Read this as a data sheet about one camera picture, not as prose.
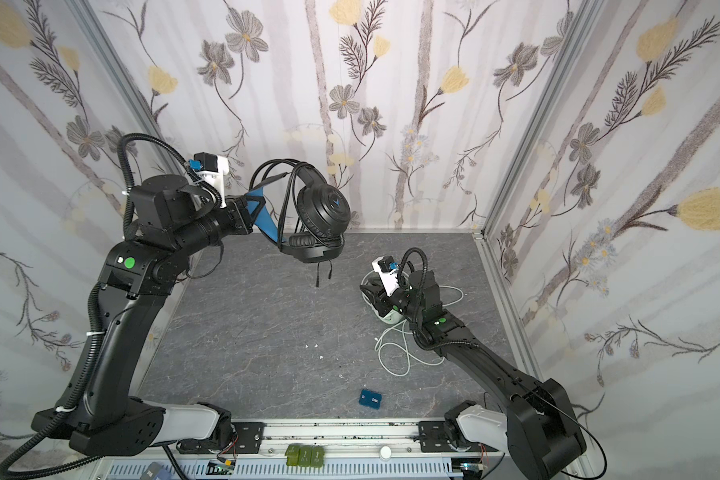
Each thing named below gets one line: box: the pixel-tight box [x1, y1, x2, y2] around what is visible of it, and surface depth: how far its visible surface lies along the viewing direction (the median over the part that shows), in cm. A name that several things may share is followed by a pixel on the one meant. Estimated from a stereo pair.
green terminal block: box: [284, 444, 325, 468], surface depth 71 cm
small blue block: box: [359, 389, 382, 410], surface depth 80 cm
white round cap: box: [380, 446, 392, 461], surface depth 69 cm
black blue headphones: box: [246, 158, 352, 287], surface depth 52 cm
